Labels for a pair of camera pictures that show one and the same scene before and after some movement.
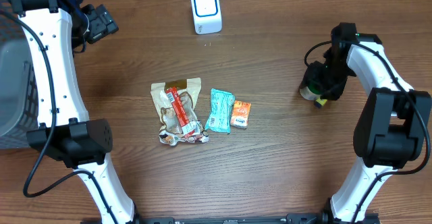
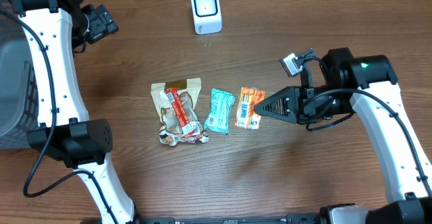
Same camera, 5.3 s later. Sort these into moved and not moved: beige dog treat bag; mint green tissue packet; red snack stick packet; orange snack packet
Moved: orange snack packet
Not moved: red snack stick packet; mint green tissue packet; beige dog treat bag
